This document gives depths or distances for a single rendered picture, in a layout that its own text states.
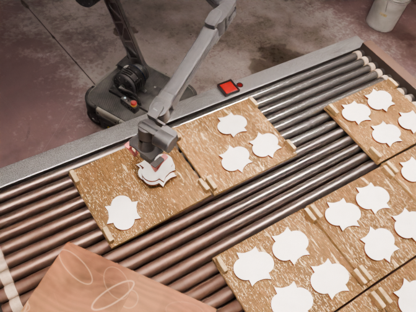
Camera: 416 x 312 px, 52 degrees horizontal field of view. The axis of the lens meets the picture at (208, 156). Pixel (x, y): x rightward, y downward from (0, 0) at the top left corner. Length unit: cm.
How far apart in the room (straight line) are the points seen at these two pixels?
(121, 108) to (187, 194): 129
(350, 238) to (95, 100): 182
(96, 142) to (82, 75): 163
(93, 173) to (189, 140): 40
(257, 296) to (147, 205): 49
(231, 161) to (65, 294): 78
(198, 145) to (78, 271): 69
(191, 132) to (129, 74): 106
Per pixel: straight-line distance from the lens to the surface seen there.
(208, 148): 173
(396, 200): 185
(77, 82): 331
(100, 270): 137
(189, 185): 163
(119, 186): 162
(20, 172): 174
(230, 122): 182
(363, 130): 201
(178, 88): 141
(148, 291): 134
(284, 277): 153
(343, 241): 166
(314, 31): 406
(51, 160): 175
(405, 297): 166
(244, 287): 148
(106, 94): 287
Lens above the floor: 231
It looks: 54 degrees down
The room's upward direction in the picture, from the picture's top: 11 degrees clockwise
